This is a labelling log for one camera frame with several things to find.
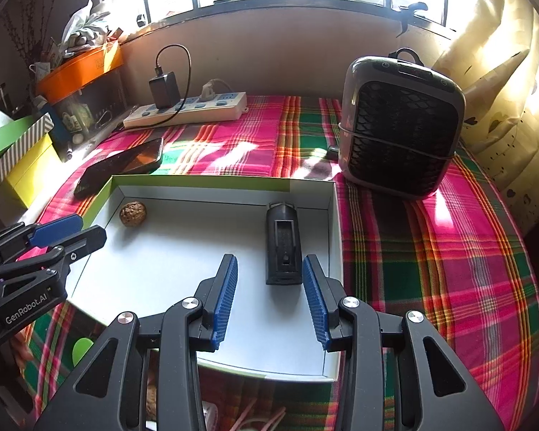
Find orange tray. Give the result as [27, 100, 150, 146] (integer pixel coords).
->
[35, 40, 124, 103]

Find white power strip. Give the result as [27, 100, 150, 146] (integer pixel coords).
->
[123, 92, 249, 130]

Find black charger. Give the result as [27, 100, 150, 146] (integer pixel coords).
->
[148, 66, 181, 110]

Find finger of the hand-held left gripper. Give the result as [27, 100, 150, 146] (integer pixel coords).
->
[0, 226, 107, 281]
[0, 214, 84, 262]

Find cardboard box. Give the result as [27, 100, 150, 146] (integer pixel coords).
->
[65, 175, 344, 382]

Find black charger cable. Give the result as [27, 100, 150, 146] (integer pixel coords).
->
[155, 44, 193, 127]

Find black plastic device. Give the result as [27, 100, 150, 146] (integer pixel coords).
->
[264, 201, 303, 286]

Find yellow box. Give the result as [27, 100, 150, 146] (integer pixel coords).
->
[0, 135, 66, 209]

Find green box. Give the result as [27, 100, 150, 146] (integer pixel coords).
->
[0, 114, 50, 156]

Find pale leafy plant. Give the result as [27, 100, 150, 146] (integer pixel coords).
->
[60, 0, 113, 48]

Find brown walnut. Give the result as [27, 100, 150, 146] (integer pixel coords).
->
[146, 384, 159, 420]
[119, 202, 148, 226]

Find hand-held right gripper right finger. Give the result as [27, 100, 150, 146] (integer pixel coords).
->
[302, 254, 506, 431]

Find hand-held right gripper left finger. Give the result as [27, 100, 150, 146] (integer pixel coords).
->
[33, 254, 239, 431]

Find plaid cloth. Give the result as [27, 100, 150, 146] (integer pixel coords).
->
[20, 94, 539, 431]

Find striped box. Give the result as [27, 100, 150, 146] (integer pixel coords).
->
[0, 113, 55, 205]

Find black smartphone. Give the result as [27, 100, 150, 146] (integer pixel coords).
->
[73, 137, 165, 199]

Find black window handle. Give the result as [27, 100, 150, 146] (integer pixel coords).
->
[393, 2, 428, 39]

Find dried branches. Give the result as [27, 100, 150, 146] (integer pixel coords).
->
[0, 0, 68, 68]

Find small white plug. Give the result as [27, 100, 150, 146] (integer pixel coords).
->
[201, 78, 232, 102]

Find grey portable fan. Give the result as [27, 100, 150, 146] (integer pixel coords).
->
[337, 48, 467, 200]

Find cream heart print curtain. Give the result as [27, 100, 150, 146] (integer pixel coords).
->
[431, 0, 539, 234]

